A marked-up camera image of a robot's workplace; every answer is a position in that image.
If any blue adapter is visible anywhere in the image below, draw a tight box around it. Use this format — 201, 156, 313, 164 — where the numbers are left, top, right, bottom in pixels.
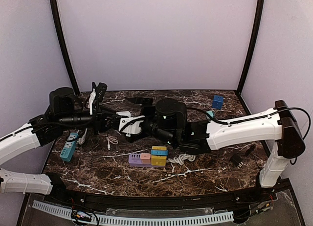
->
151, 149, 169, 156

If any purple power strip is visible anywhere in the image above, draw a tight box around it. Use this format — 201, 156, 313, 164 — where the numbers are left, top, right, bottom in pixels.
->
128, 153, 152, 167

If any pink charger plug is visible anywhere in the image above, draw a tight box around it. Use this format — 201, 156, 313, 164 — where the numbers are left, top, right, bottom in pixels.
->
140, 153, 151, 164

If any yellow cube socket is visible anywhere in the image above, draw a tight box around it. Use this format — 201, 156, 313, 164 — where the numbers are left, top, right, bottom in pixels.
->
151, 146, 167, 166

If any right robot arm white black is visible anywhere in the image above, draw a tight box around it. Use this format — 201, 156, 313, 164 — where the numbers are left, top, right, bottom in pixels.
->
109, 98, 306, 188

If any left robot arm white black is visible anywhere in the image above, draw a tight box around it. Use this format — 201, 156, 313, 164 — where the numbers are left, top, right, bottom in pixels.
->
0, 83, 112, 195

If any black plug adapter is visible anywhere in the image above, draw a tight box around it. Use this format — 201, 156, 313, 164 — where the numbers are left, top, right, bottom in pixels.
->
230, 154, 243, 168

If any teal power strip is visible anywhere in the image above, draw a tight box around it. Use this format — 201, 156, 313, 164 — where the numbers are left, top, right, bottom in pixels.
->
60, 133, 79, 162

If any teal small charger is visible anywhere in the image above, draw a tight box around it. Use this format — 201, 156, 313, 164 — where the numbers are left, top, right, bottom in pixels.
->
206, 111, 215, 118

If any dark blue cube socket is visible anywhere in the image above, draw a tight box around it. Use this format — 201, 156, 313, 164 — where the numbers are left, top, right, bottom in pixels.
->
212, 95, 224, 110

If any white teal strip cord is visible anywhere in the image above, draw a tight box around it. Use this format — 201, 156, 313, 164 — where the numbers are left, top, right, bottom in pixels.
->
77, 128, 89, 145

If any white coiled power cord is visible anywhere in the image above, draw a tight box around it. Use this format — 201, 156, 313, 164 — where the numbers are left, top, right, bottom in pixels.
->
167, 154, 196, 166

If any black front aluminium rail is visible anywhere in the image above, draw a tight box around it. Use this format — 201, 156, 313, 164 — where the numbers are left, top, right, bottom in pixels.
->
44, 188, 272, 211

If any white slotted cable duct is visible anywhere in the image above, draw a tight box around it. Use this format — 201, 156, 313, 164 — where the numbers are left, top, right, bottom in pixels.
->
32, 200, 234, 226

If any left black frame post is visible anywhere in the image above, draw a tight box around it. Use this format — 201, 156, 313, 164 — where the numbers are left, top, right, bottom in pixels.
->
49, 0, 80, 95

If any black frame post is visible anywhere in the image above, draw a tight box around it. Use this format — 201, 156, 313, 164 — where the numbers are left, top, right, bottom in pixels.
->
49, 0, 80, 95
236, 0, 265, 95

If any black cable bundle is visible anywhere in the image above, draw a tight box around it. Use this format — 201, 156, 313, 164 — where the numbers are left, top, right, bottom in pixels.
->
242, 144, 257, 158

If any right black frame post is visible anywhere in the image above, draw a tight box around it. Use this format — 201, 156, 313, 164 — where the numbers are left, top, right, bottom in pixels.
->
236, 0, 265, 95

